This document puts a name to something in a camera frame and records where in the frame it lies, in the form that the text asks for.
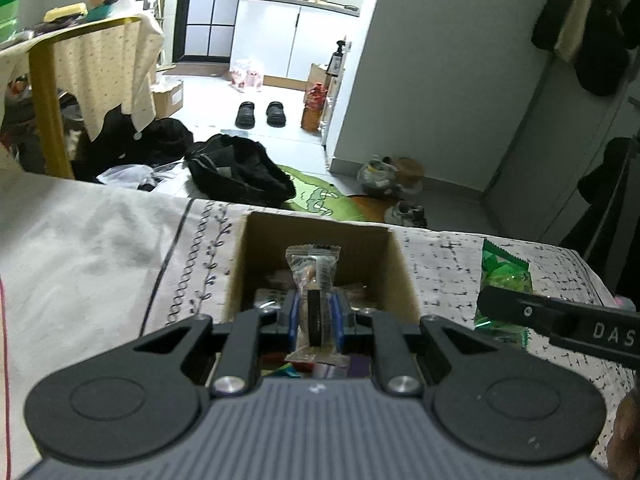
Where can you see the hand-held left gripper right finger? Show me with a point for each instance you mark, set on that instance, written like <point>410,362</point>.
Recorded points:
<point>340,320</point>

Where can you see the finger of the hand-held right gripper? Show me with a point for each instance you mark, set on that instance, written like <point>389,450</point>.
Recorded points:
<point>575,327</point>

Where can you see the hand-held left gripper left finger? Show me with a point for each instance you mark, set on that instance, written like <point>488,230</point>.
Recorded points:
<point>292,320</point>

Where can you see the purple snack packet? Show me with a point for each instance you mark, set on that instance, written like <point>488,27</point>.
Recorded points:
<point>360,366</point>

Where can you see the clear dark biscuit packet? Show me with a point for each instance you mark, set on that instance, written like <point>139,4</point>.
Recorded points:
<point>312,270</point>

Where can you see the green snack packet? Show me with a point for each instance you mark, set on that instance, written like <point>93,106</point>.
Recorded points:
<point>502,270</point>

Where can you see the person's right hand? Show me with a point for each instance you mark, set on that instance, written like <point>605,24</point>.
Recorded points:
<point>627,440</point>

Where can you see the grey sneaker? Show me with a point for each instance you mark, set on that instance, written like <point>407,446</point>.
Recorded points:
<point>405,214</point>

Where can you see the green floor mat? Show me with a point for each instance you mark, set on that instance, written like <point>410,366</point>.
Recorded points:
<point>320,195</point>

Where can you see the dark clothing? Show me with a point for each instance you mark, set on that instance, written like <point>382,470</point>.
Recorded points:
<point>605,200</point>

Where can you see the clear plastic bag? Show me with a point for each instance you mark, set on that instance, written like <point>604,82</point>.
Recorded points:
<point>377,175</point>

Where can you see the black bag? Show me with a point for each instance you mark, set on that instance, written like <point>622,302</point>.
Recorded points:
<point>240,170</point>

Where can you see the jar with wooden lid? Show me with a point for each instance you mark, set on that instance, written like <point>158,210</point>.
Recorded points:
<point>409,170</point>

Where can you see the black shoe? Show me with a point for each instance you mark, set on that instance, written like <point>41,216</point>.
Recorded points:
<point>246,114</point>
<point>276,114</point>

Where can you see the white cloth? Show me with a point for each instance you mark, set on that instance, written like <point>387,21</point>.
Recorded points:
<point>125,175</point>

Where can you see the black jacket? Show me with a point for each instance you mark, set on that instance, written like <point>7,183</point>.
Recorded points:
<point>150,145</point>

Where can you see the pink plastic bag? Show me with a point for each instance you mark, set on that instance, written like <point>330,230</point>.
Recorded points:
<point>247,75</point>

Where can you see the plain cardboard box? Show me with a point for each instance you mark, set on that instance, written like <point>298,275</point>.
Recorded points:
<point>167,97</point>

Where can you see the black spray bottle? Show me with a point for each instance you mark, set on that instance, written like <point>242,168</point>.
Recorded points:
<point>336,60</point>

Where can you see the white cabinet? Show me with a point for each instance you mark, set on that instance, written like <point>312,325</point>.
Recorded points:
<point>280,35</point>

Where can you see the hanging dark clothes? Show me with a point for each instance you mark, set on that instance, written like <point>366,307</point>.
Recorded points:
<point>595,25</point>

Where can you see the cream dotted cloth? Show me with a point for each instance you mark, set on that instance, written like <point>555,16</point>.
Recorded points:
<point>110,60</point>

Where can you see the black framed glass door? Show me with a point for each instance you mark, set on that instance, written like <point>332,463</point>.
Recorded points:
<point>200,10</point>

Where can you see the doll in green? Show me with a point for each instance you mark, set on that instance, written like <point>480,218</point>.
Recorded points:
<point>102,2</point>

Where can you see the yellow chair frame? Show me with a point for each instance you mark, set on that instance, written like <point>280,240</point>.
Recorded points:
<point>47,100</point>

